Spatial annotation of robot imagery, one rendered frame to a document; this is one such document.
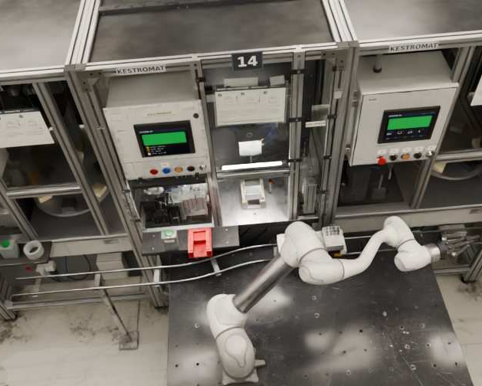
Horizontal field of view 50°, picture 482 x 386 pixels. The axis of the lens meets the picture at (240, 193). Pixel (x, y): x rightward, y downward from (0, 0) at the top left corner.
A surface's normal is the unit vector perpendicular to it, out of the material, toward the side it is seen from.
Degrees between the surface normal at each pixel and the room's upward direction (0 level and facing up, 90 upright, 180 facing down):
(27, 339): 0
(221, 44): 0
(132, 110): 91
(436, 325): 0
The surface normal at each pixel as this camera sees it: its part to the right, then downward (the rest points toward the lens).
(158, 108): 0.07, 0.77
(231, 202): -0.05, -0.64
